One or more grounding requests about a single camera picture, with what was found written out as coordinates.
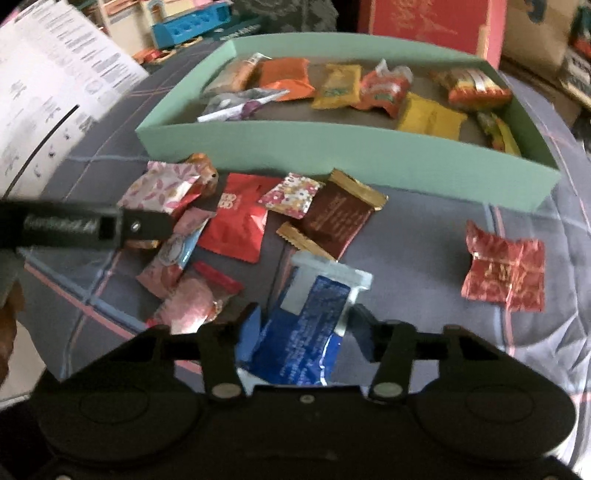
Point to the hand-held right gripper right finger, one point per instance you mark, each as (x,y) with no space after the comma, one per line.
(364,332)

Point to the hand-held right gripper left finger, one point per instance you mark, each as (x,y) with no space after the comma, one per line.
(251,323)

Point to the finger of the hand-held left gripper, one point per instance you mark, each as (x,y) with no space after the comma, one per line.
(147,226)

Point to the pink leaf print packet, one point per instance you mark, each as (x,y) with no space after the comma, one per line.
(152,189)

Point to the pink packet with blue print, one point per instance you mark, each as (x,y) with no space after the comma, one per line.
(168,258)

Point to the blue snack packet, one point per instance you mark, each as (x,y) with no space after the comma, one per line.
(300,332)

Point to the pink packet with red end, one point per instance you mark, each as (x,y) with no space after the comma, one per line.
(189,300)

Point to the round orange snack packet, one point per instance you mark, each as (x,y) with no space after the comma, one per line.
(205,173)

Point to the plain red snack packet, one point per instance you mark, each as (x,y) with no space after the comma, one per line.
(238,221)

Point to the brown gold-edged packet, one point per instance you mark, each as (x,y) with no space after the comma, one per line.
(332,217)

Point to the small flowery packet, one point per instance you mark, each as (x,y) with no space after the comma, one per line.
(291,196)

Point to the shiny red patterned packet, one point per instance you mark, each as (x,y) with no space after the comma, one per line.
(501,272)

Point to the purple silver packet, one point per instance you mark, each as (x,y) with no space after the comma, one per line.
(240,104)

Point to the clear cracker packet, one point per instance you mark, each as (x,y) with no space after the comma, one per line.
(233,76)

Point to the green cardboard box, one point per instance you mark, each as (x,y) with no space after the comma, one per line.
(323,143)

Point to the plain orange snack packet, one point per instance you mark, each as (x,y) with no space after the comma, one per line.
(284,74)

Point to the yellow packet with green label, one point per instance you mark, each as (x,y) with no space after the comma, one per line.
(339,87)

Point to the red packet with clear top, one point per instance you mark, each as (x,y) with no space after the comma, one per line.
(381,92)

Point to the green yellow snack packet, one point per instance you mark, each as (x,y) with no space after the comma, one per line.
(501,134)

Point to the orange white striped packet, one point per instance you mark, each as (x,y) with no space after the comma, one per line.
(475,90)

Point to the blue plaid blanket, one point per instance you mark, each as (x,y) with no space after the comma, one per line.
(415,332)

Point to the white printed paper sheet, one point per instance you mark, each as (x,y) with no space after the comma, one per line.
(41,92)

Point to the blue toy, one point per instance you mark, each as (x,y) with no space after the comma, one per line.
(189,25)

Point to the teal toy box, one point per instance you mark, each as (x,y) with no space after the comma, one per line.
(240,30)

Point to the grey patterned cloth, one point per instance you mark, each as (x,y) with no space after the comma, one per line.
(281,14)

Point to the red cardboard box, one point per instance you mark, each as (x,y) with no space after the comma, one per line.
(425,23)

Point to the brown cardboard box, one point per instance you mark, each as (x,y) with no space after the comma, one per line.
(535,32)

